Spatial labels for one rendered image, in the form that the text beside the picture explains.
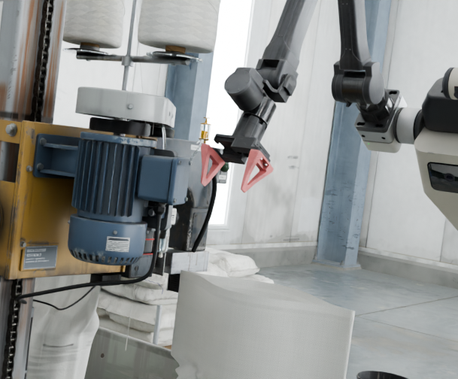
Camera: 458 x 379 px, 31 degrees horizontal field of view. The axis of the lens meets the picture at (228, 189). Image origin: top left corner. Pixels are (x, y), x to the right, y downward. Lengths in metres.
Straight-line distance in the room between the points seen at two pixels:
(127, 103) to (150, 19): 0.23
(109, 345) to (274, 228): 7.26
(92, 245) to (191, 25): 0.48
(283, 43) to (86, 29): 0.46
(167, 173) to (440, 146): 0.72
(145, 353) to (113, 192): 0.97
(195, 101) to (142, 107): 6.18
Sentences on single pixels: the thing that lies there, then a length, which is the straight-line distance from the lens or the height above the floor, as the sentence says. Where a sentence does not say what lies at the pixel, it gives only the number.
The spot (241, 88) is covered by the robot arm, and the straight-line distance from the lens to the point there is 1.58.
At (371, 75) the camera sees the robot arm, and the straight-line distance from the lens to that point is 1.95.
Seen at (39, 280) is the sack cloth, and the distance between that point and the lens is 2.28.
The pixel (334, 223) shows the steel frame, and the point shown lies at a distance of 10.63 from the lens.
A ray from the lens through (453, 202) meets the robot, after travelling 2.07.
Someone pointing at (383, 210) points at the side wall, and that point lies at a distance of 10.58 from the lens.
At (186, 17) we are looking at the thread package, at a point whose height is 1.58.
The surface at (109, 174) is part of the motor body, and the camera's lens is 1.59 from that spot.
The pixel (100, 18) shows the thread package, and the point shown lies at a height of 1.58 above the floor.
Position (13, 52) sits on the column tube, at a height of 1.47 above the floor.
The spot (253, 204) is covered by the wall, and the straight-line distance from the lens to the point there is 9.32.
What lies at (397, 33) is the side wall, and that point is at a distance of 10.76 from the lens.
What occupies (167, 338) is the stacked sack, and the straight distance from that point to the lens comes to 4.87.
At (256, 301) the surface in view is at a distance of 1.74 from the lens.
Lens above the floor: 1.34
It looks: 3 degrees down
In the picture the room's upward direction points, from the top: 7 degrees clockwise
